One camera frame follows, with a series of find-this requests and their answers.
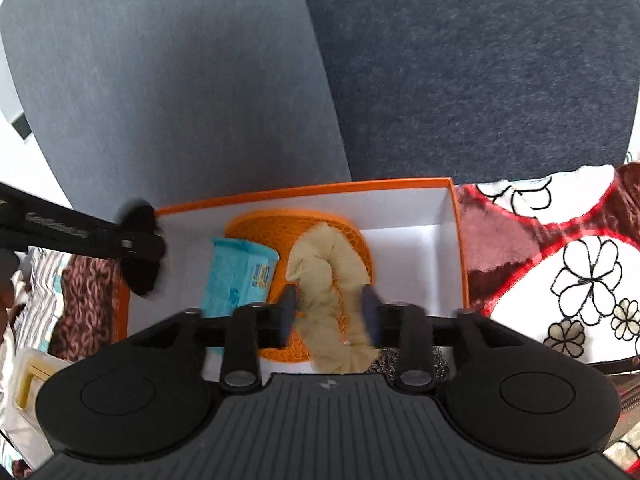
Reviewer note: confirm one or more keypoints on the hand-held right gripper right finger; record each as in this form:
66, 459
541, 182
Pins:
370, 315

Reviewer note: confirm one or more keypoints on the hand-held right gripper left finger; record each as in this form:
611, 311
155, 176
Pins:
287, 317

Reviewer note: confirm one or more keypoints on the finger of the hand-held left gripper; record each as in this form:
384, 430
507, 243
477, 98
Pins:
142, 247

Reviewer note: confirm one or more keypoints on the beige stretchy cloth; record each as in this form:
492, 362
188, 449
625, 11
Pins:
320, 270

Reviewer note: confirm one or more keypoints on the blue tissue packet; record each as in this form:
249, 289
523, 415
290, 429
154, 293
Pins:
235, 280

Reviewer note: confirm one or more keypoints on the orange cardboard box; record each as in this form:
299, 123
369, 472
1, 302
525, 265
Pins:
415, 250

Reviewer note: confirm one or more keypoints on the orange honeycomb silicone mat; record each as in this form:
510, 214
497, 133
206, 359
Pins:
265, 225

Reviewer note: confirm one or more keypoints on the striped cloth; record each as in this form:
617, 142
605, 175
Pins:
40, 305

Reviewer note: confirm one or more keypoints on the red floral printed blanket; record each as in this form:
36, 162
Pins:
500, 240

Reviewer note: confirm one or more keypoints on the dark grey fabric panel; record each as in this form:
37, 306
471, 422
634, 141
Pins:
475, 60

